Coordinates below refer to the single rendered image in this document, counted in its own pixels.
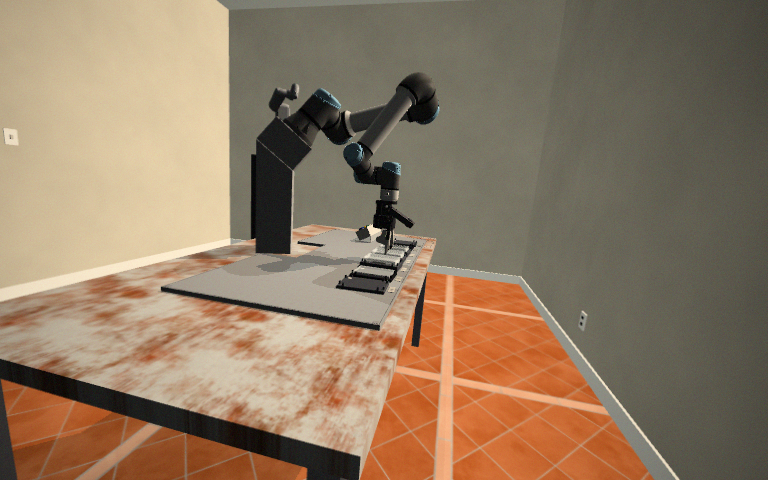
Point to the beige operator panel with colored buttons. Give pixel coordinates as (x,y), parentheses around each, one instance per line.
(368,234)

